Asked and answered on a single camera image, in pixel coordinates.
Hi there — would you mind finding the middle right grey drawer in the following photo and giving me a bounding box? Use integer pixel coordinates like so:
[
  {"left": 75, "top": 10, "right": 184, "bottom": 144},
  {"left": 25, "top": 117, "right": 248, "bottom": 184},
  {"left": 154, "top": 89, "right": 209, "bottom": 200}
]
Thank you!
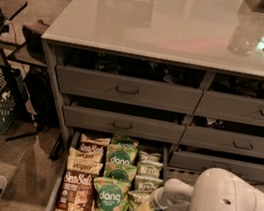
[{"left": 180, "top": 126, "right": 264, "bottom": 158}]

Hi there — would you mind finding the brown sea salt bag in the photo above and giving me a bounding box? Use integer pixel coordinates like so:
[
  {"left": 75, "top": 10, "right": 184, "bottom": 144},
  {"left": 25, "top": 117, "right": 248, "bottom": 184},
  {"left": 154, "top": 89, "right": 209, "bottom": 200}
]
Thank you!
[
  {"left": 79, "top": 142, "right": 105, "bottom": 155},
  {"left": 56, "top": 170, "right": 95, "bottom": 211}
]

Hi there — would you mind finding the rear yellow chip bag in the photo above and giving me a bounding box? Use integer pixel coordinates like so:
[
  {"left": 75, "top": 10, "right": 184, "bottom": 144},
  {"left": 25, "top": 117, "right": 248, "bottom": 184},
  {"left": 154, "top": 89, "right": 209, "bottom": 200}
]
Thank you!
[{"left": 80, "top": 133, "right": 111, "bottom": 147}]

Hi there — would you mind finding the front yellow chip bag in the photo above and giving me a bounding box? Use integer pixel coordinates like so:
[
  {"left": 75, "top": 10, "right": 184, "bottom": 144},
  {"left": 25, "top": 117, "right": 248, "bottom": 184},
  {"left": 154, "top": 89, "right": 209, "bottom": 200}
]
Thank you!
[{"left": 67, "top": 157, "right": 103, "bottom": 175}]

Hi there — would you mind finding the front brown sea salt bag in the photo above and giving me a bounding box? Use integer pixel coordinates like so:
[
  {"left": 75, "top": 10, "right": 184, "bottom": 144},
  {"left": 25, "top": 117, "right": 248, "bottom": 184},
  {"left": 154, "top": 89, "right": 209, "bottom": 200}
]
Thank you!
[{"left": 56, "top": 170, "right": 95, "bottom": 211}]

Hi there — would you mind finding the open bottom left drawer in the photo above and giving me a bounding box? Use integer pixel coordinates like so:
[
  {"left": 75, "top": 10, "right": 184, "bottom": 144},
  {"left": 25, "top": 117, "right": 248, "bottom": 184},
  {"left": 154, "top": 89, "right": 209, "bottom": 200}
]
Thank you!
[{"left": 36, "top": 125, "right": 189, "bottom": 211}]

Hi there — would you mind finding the rear brown sea salt bag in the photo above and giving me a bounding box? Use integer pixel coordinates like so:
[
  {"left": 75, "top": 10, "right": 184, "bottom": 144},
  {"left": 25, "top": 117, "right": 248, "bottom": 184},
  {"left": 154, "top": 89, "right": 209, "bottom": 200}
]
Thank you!
[{"left": 79, "top": 142, "right": 105, "bottom": 155}]

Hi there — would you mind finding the rear green dang chip bag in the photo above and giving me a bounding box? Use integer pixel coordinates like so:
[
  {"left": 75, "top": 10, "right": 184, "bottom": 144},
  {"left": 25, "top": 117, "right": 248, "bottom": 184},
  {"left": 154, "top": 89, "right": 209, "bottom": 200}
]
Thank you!
[{"left": 111, "top": 134, "right": 139, "bottom": 148}]

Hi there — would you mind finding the green dang chip bag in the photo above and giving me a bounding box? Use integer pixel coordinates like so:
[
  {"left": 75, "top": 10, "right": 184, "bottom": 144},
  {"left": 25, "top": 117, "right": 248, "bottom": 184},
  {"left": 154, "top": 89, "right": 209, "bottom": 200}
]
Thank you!
[
  {"left": 106, "top": 144, "right": 137, "bottom": 165},
  {"left": 104, "top": 162, "right": 137, "bottom": 182},
  {"left": 93, "top": 177, "right": 130, "bottom": 211},
  {"left": 111, "top": 134, "right": 139, "bottom": 148}
]

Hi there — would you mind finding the top right grey drawer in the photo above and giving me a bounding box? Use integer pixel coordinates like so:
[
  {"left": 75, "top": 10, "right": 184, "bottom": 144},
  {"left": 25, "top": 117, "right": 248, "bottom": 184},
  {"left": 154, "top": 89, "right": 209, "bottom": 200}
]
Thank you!
[{"left": 195, "top": 90, "right": 264, "bottom": 127}]

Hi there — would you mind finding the yellow chip bag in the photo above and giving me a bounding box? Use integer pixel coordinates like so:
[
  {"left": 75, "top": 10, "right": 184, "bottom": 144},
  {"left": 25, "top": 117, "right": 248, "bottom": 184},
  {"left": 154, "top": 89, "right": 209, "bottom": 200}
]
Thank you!
[
  {"left": 67, "top": 157, "right": 103, "bottom": 175},
  {"left": 80, "top": 133, "right": 111, "bottom": 147},
  {"left": 69, "top": 148, "right": 103, "bottom": 163}
]

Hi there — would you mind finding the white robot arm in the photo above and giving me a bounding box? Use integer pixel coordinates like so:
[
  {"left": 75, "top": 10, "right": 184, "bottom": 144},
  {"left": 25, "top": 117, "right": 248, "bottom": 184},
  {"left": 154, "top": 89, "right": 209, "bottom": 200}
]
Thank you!
[{"left": 136, "top": 168, "right": 264, "bottom": 211}]

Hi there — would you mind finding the black office chair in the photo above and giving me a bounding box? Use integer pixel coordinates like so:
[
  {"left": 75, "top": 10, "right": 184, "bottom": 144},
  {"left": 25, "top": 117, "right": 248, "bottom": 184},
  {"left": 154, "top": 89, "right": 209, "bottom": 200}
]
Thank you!
[{"left": 0, "top": 0, "right": 57, "bottom": 142}]

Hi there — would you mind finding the front green dang chip bag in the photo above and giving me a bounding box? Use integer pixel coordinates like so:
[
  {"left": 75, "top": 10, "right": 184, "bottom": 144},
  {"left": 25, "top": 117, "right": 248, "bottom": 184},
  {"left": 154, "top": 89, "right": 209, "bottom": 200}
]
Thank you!
[{"left": 93, "top": 177, "right": 130, "bottom": 211}]

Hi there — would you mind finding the top left grey drawer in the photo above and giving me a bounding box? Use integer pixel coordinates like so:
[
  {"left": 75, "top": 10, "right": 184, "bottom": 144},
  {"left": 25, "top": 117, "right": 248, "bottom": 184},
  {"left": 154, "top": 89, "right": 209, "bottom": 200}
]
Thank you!
[{"left": 56, "top": 65, "right": 202, "bottom": 114}]

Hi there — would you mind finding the green kettle chip bag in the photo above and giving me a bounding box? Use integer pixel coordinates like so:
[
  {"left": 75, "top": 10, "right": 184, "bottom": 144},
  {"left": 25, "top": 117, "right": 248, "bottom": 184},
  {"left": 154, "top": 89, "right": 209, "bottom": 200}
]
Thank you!
[
  {"left": 134, "top": 175, "right": 162, "bottom": 191},
  {"left": 138, "top": 151, "right": 162, "bottom": 162},
  {"left": 137, "top": 160, "right": 163, "bottom": 178}
]

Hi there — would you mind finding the rear green kettle chip bag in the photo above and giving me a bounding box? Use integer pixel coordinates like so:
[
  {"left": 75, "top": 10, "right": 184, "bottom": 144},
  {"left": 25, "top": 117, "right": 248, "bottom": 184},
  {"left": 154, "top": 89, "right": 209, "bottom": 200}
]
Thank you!
[{"left": 138, "top": 151, "right": 162, "bottom": 162}]

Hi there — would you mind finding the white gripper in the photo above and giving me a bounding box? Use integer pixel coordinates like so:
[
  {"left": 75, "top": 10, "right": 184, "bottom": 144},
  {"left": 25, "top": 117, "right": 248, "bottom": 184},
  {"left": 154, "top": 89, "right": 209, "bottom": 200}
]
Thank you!
[{"left": 135, "top": 187, "right": 169, "bottom": 211}]

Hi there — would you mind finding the grey drawer cabinet with counter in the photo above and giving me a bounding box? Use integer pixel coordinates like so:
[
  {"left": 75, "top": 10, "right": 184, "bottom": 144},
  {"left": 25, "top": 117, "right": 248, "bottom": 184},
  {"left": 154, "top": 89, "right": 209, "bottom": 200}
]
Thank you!
[{"left": 20, "top": 0, "right": 264, "bottom": 200}]

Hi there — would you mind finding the middle left grey drawer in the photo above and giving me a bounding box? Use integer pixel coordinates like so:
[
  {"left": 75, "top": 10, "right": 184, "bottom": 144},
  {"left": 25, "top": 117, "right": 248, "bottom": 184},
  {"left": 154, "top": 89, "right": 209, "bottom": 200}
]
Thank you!
[{"left": 62, "top": 106, "right": 185, "bottom": 144}]

